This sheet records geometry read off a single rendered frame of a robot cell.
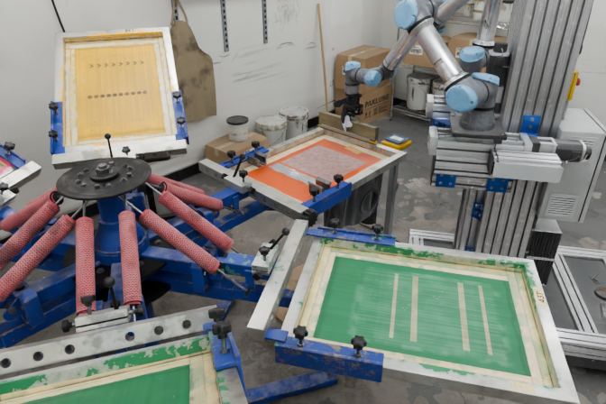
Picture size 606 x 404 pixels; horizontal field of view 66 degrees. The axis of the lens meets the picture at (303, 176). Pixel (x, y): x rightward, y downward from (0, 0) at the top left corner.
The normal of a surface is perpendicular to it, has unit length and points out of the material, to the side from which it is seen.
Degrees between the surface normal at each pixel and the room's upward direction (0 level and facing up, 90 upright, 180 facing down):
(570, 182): 90
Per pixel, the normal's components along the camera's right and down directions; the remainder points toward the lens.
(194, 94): 0.29, 0.44
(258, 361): 0.00, -0.88
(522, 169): -0.21, 0.46
